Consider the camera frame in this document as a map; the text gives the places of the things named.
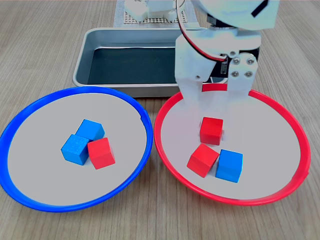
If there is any red black white cable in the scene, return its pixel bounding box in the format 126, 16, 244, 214
174, 0, 229, 63

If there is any red-rimmed white plate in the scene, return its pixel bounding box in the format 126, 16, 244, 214
153, 83, 312, 207

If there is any steel tray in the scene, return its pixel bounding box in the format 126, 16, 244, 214
72, 27, 228, 98

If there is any pale perforated base plate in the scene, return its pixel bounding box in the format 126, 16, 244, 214
124, 11, 188, 25

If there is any blue wooden cube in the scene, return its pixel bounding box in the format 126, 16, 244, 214
75, 119, 105, 141
60, 134, 90, 166
215, 149, 244, 183

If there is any translucent white sheet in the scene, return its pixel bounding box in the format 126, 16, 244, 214
113, 0, 200, 28

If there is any blue-rimmed white plate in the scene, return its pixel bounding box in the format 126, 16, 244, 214
0, 85, 154, 213

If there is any red wooden cube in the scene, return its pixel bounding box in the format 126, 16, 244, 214
86, 137, 116, 170
186, 143, 220, 179
199, 116, 224, 146

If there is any black tray mat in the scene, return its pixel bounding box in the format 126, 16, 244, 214
87, 47, 176, 85

